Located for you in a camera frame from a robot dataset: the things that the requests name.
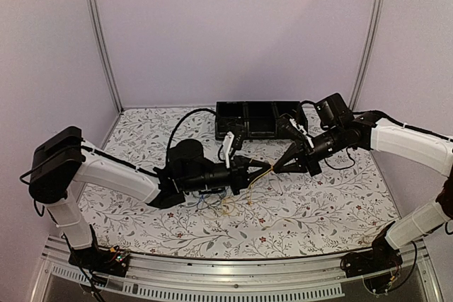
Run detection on right aluminium frame post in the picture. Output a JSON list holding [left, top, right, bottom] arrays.
[[348, 0, 384, 110]]

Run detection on black bin left compartment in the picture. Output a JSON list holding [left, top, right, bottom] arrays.
[[214, 101, 248, 141]]

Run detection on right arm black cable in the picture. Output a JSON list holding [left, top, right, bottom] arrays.
[[385, 220, 453, 291]]

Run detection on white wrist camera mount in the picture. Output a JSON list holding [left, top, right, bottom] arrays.
[[289, 118, 314, 149], [217, 132, 235, 169]]

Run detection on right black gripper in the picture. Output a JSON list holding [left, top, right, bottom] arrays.
[[273, 125, 345, 178]]

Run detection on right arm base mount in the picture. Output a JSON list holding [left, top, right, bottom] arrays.
[[340, 238, 403, 294]]

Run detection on blue cable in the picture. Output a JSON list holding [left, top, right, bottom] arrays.
[[193, 188, 229, 213]]

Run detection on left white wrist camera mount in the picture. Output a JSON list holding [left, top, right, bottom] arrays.
[[217, 132, 235, 169]]

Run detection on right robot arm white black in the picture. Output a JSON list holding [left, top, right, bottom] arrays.
[[273, 111, 452, 271]]

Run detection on grey cable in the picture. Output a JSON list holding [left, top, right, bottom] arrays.
[[218, 117, 238, 132]]

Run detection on floral patterned table cloth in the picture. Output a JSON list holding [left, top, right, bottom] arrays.
[[79, 108, 399, 259]]

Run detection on aluminium frame post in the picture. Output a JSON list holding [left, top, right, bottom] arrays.
[[86, 0, 124, 114], [348, 0, 384, 110]]

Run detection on black bin middle compartment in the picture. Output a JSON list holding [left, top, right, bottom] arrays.
[[247, 101, 277, 139]]

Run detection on yellow cable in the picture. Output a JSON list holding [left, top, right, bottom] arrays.
[[210, 162, 284, 218]]

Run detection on left aluminium frame post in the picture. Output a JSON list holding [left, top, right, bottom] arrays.
[[86, 0, 124, 114]]

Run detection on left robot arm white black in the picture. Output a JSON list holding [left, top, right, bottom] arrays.
[[20, 126, 271, 269]]

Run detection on left arm base electronics board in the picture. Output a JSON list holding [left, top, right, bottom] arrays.
[[69, 245, 131, 277]]

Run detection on aluminium front rail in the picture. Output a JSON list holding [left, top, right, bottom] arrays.
[[31, 237, 445, 301]]

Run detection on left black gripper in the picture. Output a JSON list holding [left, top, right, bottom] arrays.
[[182, 155, 270, 195]]

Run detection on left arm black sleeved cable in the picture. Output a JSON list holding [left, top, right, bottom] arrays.
[[166, 108, 219, 161]]

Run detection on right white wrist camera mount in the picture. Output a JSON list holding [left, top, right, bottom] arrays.
[[289, 118, 314, 149]]

